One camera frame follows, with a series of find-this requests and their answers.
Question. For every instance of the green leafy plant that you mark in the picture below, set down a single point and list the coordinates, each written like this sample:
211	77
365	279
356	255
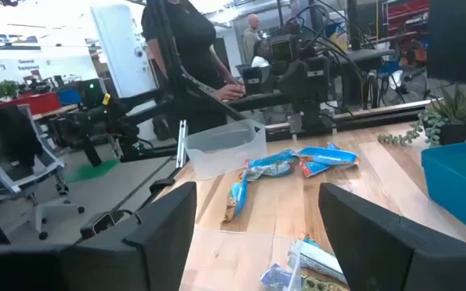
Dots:
4	89

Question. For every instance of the black monitor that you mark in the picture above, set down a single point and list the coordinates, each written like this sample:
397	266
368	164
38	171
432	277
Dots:
459	40

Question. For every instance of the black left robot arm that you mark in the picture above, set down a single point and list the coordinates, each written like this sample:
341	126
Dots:
303	81

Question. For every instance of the light blue red granola bar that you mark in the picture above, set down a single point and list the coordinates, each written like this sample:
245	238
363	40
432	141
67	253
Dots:
326	157

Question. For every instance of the green granola bar wrapper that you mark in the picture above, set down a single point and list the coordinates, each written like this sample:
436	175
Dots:
322	285

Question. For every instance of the white granola bar wrapper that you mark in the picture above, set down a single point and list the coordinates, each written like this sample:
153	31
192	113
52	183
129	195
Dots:
318	258

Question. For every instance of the blue plastic bin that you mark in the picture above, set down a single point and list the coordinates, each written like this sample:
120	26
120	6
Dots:
459	182

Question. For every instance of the clear plastic bin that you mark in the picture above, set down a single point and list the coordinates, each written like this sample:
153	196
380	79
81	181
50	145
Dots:
225	155

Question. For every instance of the silver aluminium extrusion post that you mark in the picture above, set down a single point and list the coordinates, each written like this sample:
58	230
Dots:
181	143

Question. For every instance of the dark blue granola bar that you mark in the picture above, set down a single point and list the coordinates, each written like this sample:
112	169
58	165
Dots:
275	279

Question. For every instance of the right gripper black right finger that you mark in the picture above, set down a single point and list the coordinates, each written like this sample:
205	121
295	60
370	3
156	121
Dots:
362	238

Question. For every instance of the grey office chair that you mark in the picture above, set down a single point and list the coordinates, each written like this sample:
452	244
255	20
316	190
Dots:
18	149

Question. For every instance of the white cabinet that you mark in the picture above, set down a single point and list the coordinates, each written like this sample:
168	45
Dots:
125	52

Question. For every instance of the aluminium table end rail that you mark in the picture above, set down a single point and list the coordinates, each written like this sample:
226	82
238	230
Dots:
378	115

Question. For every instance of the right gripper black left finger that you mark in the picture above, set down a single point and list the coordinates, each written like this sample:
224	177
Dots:
164	234

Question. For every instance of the red storage rack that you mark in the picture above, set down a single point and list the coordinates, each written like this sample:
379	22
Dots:
409	14

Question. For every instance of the person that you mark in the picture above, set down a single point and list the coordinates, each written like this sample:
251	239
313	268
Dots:
251	40
192	44
260	56

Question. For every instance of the red cabinet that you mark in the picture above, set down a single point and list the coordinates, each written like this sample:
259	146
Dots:
35	103

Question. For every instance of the succulent plant in black pot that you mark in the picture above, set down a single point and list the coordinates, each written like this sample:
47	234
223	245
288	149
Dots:
457	109

